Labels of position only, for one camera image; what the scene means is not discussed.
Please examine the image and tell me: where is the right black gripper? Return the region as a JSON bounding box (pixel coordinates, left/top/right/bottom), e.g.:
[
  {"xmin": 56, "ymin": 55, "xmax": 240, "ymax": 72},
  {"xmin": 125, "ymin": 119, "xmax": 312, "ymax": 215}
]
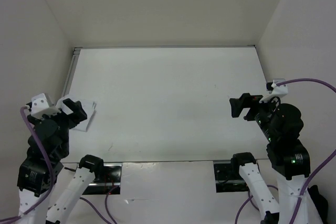
[{"xmin": 228, "ymin": 91, "xmax": 279, "ymax": 140}]

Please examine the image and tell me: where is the white skirt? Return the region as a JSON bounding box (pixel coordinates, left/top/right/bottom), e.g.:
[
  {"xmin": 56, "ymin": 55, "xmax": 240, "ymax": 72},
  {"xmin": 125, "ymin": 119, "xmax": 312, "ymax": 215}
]
[{"xmin": 72, "ymin": 100, "xmax": 97, "ymax": 132}]

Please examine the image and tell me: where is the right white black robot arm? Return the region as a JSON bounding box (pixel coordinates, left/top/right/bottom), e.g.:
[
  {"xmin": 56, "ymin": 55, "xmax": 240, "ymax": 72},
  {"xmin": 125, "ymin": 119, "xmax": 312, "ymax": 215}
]
[{"xmin": 229, "ymin": 93, "xmax": 311, "ymax": 223}]

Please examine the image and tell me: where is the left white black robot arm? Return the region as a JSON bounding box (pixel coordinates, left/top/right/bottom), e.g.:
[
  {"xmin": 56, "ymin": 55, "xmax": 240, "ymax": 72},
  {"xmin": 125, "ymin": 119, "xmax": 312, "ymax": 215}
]
[{"xmin": 15, "ymin": 94, "xmax": 105, "ymax": 223}]

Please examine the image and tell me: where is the black cloth item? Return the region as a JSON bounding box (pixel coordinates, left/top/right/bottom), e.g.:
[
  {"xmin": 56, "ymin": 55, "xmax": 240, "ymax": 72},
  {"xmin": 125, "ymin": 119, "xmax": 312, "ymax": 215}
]
[{"xmin": 308, "ymin": 185, "xmax": 329, "ymax": 224}]

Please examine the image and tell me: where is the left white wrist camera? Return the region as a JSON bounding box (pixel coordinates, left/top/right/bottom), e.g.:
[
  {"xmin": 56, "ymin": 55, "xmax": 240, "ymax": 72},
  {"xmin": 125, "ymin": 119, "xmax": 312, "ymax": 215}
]
[{"xmin": 30, "ymin": 93, "xmax": 60, "ymax": 119}]

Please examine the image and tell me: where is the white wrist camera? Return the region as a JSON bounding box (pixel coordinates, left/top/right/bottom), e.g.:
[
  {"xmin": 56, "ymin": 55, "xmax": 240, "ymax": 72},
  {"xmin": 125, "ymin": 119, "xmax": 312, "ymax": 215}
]
[
  {"xmin": 259, "ymin": 79, "xmax": 288, "ymax": 103},
  {"xmin": 30, "ymin": 93, "xmax": 60, "ymax": 119}
]

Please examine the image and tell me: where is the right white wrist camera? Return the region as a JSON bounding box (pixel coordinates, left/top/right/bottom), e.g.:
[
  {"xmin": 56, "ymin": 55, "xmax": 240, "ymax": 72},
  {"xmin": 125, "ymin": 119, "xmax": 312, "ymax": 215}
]
[{"xmin": 259, "ymin": 79, "xmax": 288, "ymax": 103}]

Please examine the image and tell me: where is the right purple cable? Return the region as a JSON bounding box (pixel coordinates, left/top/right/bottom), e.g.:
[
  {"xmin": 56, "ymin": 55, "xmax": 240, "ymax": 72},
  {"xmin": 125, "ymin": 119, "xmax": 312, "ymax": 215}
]
[{"xmin": 234, "ymin": 78, "xmax": 336, "ymax": 224}]

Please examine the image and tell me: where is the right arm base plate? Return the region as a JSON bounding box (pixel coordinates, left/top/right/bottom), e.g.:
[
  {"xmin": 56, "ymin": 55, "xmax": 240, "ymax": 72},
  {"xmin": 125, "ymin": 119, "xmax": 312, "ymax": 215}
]
[{"xmin": 213, "ymin": 161, "xmax": 248, "ymax": 193}]

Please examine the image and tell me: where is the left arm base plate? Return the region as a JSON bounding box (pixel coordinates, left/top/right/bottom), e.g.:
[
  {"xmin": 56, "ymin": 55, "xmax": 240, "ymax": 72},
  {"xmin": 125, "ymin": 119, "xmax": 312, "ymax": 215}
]
[{"xmin": 64, "ymin": 163, "xmax": 123, "ymax": 196}]

